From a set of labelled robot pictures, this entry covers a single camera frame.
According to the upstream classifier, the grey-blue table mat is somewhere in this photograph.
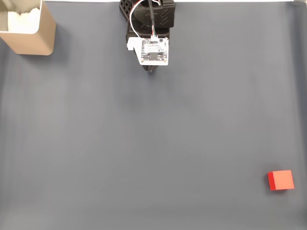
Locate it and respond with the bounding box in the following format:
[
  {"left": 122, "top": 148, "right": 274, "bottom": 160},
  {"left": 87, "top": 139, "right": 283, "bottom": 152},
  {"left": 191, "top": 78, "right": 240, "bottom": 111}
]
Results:
[{"left": 0, "top": 1, "right": 307, "bottom": 230}]

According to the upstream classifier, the red cube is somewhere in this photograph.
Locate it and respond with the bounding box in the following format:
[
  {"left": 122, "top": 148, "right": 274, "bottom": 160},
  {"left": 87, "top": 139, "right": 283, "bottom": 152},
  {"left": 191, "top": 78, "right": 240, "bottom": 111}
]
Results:
[{"left": 267, "top": 170, "right": 295, "bottom": 191}]

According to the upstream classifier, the black camera cable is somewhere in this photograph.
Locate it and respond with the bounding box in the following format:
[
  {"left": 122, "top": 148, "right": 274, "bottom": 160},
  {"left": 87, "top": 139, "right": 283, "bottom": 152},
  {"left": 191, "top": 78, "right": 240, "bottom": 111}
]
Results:
[{"left": 147, "top": 0, "right": 158, "bottom": 39}]

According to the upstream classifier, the white mounted camera board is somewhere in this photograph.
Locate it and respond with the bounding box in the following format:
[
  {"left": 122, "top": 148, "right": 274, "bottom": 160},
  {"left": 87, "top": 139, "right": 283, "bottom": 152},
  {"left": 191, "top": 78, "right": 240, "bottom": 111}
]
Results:
[{"left": 126, "top": 36, "right": 170, "bottom": 67}]

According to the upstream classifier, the beige box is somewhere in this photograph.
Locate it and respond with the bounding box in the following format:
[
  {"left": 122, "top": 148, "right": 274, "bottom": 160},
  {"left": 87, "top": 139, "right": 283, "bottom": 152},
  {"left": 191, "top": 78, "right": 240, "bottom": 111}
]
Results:
[{"left": 0, "top": 0, "right": 57, "bottom": 56}]

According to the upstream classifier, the white tissue paper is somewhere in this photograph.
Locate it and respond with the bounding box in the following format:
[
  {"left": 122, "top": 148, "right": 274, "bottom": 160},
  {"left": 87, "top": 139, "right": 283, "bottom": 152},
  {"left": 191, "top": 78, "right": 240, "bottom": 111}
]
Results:
[{"left": 7, "top": 6, "right": 41, "bottom": 34}]

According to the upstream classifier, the white red servo cable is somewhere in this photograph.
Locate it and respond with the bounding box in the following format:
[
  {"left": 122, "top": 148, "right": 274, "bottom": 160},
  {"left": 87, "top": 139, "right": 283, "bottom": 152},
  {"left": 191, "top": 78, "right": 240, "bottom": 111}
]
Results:
[{"left": 129, "top": 0, "right": 166, "bottom": 39}]

